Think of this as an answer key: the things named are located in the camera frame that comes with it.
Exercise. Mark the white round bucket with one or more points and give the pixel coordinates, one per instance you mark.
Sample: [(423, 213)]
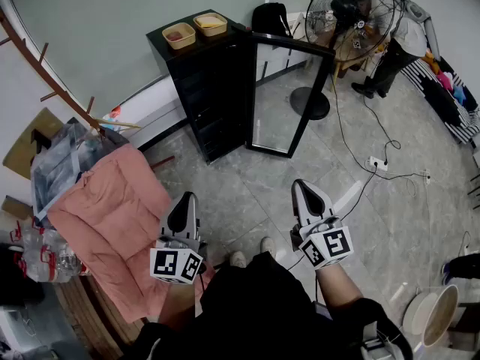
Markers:
[(431, 313)]

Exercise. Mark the person's right forearm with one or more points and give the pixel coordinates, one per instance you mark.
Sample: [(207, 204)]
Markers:
[(337, 287)]

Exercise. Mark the striped black white sofa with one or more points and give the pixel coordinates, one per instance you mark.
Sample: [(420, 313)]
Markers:
[(438, 99)]

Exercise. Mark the person's black clothing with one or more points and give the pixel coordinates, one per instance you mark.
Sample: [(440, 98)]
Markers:
[(255, 313)]

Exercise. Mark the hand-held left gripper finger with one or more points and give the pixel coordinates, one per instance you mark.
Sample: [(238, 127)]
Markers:
[(192, 216), (176, 216)]

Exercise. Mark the blue star cushion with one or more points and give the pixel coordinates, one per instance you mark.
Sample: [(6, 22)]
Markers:
[(459, 94)]

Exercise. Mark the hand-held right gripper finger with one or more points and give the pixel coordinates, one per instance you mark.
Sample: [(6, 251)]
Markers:
[(321, 208), (302, 204)]

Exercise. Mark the black standing fan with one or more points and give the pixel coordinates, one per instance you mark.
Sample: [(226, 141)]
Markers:
[(345, 8)]

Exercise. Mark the black framed glass door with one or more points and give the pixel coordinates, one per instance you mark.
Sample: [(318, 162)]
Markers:
[(318, 73)]

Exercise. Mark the black backpack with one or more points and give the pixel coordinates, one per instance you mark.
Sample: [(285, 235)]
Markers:
[(270, 19)]

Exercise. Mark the pack of plastic water bottles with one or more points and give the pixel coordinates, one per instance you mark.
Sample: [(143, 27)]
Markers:
[(41, 253)]

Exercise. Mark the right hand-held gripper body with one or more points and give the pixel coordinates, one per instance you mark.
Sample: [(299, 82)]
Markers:
[(330, 244)]

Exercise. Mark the pink star cushion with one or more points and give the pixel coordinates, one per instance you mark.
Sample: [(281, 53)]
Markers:
[(445, 81)]

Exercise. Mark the wooden coat rack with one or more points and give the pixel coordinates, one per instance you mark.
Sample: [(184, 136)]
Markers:
[(56, 84)]

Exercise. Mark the black fridge cabinet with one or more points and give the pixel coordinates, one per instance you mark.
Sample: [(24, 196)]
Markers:
[(210, 88)]

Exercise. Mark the tray with red meat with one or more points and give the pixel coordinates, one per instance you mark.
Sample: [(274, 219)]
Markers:
[(179, 36)]

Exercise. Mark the wooden bed frame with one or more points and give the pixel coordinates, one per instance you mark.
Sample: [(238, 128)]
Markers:
[(93, 321)]

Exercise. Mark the white power strip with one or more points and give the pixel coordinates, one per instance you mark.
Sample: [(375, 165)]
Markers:
[(378, 163)]

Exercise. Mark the person's shoe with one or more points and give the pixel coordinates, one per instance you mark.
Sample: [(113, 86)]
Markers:
[(237, 259), (268, 246)]

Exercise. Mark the person's right shoe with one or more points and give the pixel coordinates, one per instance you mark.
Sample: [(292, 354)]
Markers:
[(268, 246)]

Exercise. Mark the person's left forearm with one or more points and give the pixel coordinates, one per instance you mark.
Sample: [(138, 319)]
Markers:
[(180, 302)]

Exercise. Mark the tray with yellow bread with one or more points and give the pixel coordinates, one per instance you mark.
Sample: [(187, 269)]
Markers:
[(210, 24)]

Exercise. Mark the pink quilt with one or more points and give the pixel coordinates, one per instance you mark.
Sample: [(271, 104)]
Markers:
[(112, 216)]

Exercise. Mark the plastic wrapped picture frame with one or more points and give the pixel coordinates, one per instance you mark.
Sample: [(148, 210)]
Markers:
[(60, 163)]

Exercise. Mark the brown cardboard sheet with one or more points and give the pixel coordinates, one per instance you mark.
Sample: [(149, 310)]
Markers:
[(26, 144)]

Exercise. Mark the person's left shoe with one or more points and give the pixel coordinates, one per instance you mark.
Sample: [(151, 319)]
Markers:
[(237, 259)]

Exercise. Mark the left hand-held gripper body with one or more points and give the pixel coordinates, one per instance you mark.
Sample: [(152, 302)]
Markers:
[(165, 263)]

